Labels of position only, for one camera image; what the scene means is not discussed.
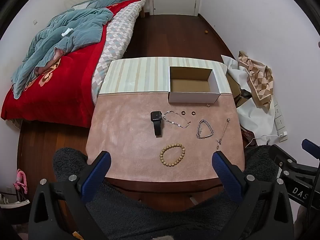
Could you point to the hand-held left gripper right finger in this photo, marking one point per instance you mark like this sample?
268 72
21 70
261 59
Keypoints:
225 173

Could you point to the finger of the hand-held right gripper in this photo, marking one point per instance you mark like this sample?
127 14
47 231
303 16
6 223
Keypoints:
311 147
283 158

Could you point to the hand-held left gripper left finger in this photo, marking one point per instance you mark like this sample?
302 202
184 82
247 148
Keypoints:
98 173

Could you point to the black smartwatch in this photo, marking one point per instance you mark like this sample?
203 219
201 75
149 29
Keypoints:
157 122

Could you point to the white cardboard box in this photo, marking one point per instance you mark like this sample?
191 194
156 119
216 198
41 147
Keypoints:
190 86

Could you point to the white power strip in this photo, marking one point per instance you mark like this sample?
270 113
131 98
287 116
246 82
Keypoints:
280 122

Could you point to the dark red cloth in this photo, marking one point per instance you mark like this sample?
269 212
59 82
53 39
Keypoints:
250 136

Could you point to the pink striped table cloth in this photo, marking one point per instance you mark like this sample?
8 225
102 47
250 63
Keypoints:
125 135

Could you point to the white cloth pile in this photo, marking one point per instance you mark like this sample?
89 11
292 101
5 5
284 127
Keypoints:
255 120

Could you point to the wooden table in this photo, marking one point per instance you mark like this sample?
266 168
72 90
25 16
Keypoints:
162 187

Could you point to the dark fleece pants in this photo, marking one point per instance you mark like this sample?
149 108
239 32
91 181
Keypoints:
155 225

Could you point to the pink slippers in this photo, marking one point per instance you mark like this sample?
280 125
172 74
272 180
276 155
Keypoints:
21 181

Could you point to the brown patterned scarf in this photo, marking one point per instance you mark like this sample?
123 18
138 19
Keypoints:
260 80

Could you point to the brown cardboard box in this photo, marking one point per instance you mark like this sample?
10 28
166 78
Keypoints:
233 85

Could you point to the bed with red cover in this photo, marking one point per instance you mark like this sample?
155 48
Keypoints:
70 85

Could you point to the checkered quilt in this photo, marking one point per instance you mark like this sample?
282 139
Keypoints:
117 37

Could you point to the white tissue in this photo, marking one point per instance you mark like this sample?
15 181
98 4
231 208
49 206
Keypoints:
67 32

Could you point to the teal quilt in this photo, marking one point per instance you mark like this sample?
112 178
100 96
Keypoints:
75 27

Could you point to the wooden bed frame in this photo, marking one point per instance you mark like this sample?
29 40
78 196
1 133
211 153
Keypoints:
144 7

